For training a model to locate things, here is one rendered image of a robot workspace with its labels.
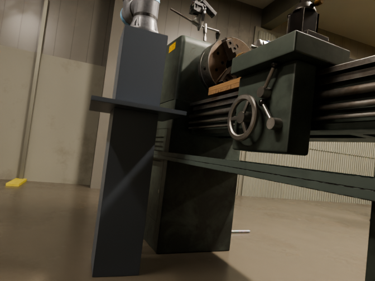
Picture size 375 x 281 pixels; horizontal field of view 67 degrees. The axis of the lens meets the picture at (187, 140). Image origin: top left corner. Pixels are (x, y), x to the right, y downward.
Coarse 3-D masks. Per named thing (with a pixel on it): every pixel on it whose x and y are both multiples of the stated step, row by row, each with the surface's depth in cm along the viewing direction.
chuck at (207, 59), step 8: (232, 40) 156; (240, 40) 158; (208, 48) 156; (216, 48) 151; (240, 48) 158; (248, 48) 160; (208, 56) 150; (216, 56) 152; (224, 56) 154; (208, 64) 150; (216, 64) 152; (224, 64) 154; (208, 72) 151; (216, 72) 152; (208, 80) 155; (216, 80) 152
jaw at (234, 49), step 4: (224, 40) 154; (228, 40) 150; (224, 44) 152; (228, 44) 150; (232, 44) 151; (224, 48) 153; (228, 48) 150; (232, 48) 149; (236, 48) 150; (228, 52) 152; (232, 52) 149; (236, 52) 147; (240, 52) 148; (228, 56) 153; (232, 56) 151; (228, 60) 155
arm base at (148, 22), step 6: (138, 12) 132; (144, 12) 132; (138, 18) 131; (144, 18) 131; (150, 18) 132; (156, 18) 136; (132, 24) 132; (138, 24) 130; (144, 24) 130; (150, 24) 132; (156, 24) 136; (150, 30) 131; (156, 30) 135
